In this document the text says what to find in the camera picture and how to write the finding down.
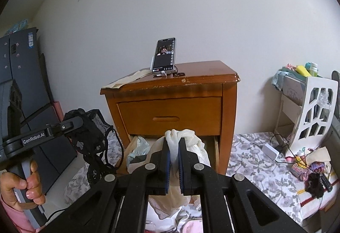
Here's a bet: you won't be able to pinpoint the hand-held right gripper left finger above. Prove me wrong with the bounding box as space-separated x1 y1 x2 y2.
44 137 170 233

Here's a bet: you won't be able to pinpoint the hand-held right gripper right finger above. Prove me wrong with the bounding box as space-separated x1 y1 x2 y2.
178 139 306 233

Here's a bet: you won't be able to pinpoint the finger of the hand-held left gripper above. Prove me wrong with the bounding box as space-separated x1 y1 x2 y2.
52 114 85 136

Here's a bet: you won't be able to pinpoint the black lace underwear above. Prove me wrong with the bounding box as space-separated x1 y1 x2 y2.
62 109 119 189

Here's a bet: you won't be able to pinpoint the cream mesh garment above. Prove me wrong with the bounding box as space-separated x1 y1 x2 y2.
146 129 211 220

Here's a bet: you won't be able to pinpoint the light green lace underwear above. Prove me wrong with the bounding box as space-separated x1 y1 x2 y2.
127 139 151 162

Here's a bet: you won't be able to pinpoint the wooden nightstand drawer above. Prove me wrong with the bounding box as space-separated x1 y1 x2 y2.
117 133 221 177
117 97 222 139

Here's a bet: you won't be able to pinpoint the person's left forearm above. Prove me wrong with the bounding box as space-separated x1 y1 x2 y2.
0 193 41 233

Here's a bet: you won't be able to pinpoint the person's left hand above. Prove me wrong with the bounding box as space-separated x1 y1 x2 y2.
0 160 46 213

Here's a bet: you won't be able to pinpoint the pink board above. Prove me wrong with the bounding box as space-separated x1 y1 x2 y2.
52 101 66 122

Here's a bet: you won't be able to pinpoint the white plastic bag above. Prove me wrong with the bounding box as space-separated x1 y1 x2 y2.
126 135 163 175

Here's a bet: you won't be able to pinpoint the white cloth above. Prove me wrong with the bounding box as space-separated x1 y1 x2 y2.
145 204 187 233

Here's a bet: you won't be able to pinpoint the pink cloth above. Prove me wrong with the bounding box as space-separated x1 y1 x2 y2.
180 219 205 233

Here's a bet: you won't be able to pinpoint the wooden nightstand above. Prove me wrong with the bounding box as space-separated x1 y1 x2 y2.
100 61 242 177

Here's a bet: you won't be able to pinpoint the floral quilt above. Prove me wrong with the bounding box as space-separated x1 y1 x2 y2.
65 130 306 225

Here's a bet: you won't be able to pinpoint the beige cloth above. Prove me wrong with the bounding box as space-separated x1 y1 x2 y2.
102 69 154 89

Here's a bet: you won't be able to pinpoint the dark grey cabinet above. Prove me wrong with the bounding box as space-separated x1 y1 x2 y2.
0 27 77 196

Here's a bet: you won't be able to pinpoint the white adapter box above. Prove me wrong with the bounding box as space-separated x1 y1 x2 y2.
263 143 280 161

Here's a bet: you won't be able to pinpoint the white phone stand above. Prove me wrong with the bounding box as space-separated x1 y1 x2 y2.
153 69 177 78

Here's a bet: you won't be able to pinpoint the light blue packets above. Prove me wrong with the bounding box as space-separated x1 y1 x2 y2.
5 18 29 36

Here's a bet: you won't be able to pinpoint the smartphone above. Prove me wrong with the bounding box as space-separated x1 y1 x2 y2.
151 37 176 75

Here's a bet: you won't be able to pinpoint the pile of colourful trinkets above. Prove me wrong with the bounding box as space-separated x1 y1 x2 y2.
285 150 332 178

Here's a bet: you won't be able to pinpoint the striped crochet mat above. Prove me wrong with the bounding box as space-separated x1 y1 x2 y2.
294 166 336 210

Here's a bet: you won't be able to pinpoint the teal cloth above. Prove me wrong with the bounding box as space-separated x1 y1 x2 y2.
272 70 286 91

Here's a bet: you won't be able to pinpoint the black beaded accessory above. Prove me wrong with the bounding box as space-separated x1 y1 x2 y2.
305 172 333 198

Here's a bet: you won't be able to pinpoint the grey printed box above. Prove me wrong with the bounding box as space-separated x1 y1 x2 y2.
282 75 306 103

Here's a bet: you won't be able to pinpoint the beige paper sheet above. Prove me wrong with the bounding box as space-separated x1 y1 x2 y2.
305 146 332 163

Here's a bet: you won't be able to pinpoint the white openwork rack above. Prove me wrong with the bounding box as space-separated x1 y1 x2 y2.
273 69 336 157

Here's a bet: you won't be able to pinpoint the yellow bottle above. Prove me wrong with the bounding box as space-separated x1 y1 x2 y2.
296 65 312 77

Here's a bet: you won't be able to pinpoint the black cable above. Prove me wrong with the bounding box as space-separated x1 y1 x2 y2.
269 133 309 167
43 207 70 223

